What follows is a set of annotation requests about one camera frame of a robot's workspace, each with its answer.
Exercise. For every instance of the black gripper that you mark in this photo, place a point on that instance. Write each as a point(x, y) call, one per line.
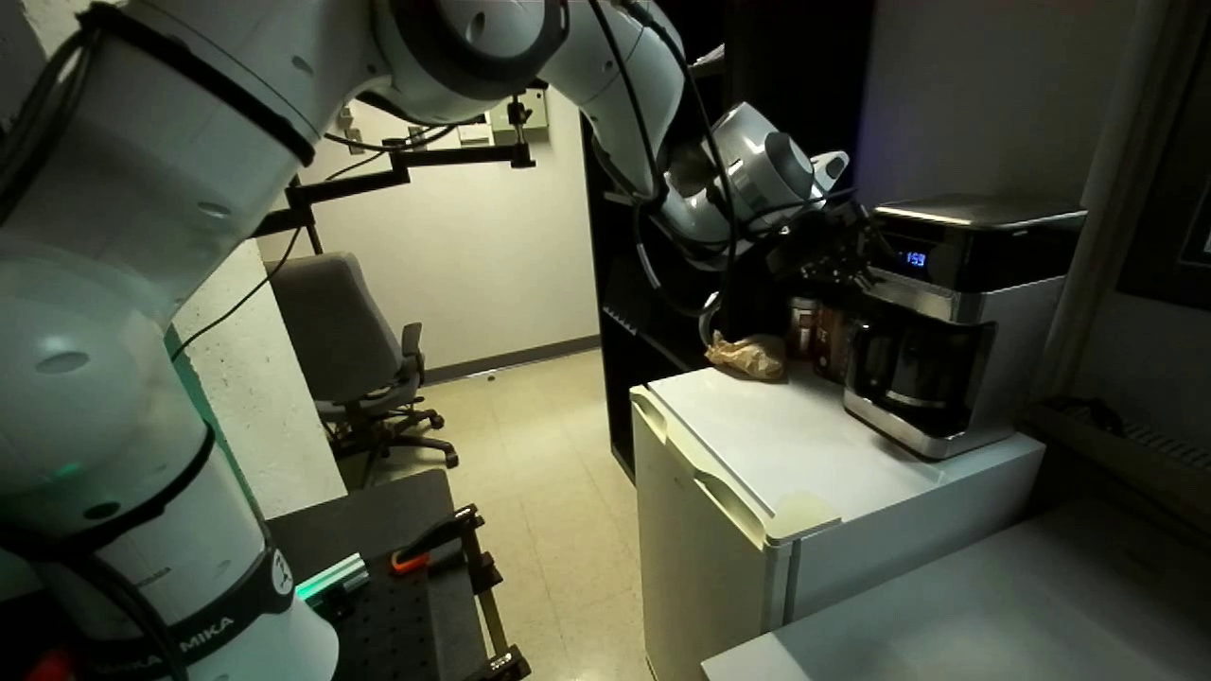
point(820, 251)

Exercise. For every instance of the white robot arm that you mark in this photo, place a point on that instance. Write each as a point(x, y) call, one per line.
point(150, 150)

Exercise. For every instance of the black silver coffee maker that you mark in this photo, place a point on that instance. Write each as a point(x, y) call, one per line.
point(955, 318)

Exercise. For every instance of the brown paper bag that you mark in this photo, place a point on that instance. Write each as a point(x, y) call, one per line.
point(750, 358)

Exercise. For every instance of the black shelf unit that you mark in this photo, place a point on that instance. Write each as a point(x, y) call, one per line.
point(649, 295)

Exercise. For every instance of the white mini fridge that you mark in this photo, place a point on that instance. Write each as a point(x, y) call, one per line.
point(764, 500)

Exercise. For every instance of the grey office chair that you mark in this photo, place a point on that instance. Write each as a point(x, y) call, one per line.
point(362, 372)

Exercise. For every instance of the black perforated robot table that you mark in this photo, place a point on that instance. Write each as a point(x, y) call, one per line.
point(427, 627)

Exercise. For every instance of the white wall outlet box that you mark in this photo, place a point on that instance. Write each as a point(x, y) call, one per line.
point(521, 118)

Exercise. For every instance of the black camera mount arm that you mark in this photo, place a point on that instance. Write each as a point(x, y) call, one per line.
point(303, 198)

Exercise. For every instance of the orange handled clamp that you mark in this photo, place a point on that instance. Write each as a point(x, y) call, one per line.
point(460, 530)

